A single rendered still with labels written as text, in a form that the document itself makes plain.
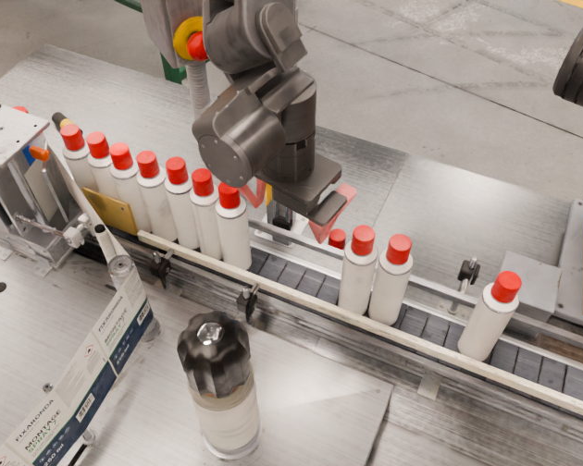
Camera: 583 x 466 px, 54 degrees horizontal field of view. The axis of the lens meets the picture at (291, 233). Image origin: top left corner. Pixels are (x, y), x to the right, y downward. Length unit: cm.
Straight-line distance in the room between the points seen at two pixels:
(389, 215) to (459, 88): 185
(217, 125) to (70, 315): 64
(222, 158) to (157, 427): 53
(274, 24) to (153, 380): 63
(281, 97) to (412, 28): 286
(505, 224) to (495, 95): 179
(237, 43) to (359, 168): 80
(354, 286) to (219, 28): 50
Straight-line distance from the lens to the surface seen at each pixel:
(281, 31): 52
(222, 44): 54
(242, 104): 51
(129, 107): 150
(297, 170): 59
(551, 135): 287
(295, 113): 54
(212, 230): 99
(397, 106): 281
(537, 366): 103
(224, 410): 73
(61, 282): 111
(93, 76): 163
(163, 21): 76
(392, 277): 87
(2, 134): 100
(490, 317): 88
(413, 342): 95
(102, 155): 104
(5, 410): 102
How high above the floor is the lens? 174
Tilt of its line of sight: 51 degrees down
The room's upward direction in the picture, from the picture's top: straight up
